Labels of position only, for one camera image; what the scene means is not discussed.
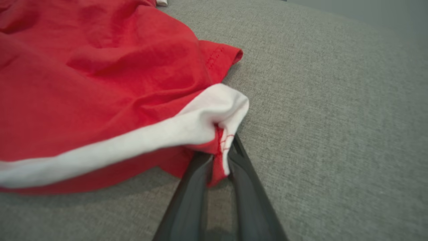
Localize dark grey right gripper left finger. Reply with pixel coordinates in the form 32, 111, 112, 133
152, 152, 215, 241

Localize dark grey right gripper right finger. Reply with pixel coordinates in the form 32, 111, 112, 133
228, 133, 290, 241

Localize red shorts white side stripes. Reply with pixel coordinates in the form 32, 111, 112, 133
0, 0, 250, 195

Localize grey fabric sofa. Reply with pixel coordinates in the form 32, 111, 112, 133
0, 0, 428, 241

